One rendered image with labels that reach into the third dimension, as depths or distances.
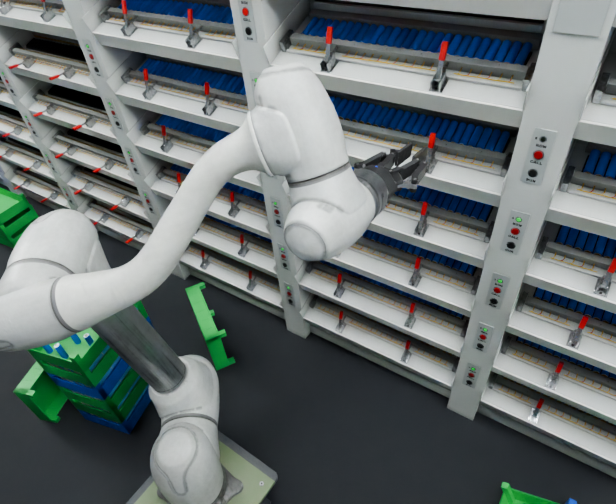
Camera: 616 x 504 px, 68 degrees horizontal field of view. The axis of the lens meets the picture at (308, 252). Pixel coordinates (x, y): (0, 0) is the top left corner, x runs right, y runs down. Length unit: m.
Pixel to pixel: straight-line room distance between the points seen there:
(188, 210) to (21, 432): 1.52
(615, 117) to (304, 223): 0.61
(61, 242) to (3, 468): 1.23
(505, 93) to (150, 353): 0.98
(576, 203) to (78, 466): 1.72
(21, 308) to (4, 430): 1.30
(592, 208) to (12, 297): 1.10
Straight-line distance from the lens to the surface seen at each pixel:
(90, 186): 2.48
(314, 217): 0.66
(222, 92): 1.50
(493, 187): 1.12
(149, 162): 1.95
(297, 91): 0.66
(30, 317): 0.88
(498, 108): 1.01
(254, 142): 0.67
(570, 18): 0.93
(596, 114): 1.01
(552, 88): 0.98
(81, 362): 1.56
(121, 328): 1.13
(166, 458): 1.26
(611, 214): 1.11
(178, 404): 1.33
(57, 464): 1.97
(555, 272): 1.23
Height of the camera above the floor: 1.57
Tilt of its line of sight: 43 degrees down
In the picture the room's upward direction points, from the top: 6 degrees counter-clockwise
